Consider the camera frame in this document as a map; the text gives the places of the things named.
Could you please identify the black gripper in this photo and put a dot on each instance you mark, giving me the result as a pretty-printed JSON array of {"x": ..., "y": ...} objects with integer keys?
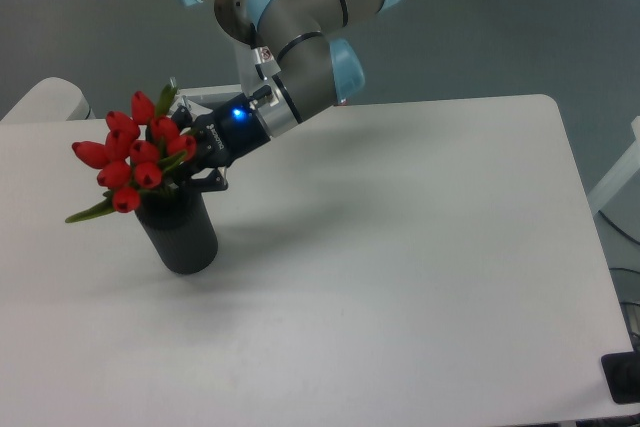
[{"x": 224, "y": 135}]

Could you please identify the red tulip bouquet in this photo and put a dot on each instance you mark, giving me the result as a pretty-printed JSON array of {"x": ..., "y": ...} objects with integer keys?
[{"x": 139, "y": 157}]

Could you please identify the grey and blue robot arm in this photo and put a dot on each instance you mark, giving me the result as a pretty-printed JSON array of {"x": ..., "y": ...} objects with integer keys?
[{"x": 297, "y": 69}]

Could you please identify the black ribbed vase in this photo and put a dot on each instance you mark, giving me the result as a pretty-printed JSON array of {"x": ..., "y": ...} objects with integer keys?
[{"x": 180, "y": 230}]

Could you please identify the white side table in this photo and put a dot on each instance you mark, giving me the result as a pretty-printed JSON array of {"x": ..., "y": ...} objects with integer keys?
[{"x": 51, "y": 100}]

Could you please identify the black device at table edge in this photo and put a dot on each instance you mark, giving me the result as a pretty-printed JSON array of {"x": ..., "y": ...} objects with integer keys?
[{"x": 622, "y": 376}]

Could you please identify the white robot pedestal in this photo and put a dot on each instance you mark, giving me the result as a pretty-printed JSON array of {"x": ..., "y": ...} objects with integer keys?
[{"x": 254, "y": 62}]

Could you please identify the white frame at right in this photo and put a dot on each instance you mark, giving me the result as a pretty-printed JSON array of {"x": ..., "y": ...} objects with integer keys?
[{"x": 617, "y": 176}]

